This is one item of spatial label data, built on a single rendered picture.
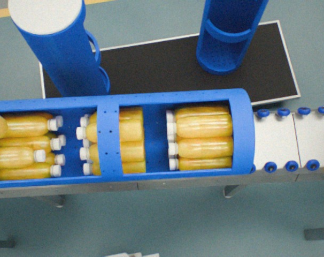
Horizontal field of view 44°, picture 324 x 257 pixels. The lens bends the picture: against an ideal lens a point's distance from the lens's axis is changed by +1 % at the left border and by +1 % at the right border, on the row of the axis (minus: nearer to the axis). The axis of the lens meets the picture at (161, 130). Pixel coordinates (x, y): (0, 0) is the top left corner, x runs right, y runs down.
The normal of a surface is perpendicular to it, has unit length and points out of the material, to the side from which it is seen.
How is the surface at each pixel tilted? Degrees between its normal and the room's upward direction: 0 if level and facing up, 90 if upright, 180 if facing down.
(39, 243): 0
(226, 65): 0
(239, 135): 19
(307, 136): 0
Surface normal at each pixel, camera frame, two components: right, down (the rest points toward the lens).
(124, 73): 0.00, -0.28
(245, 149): 0.04, 0.37
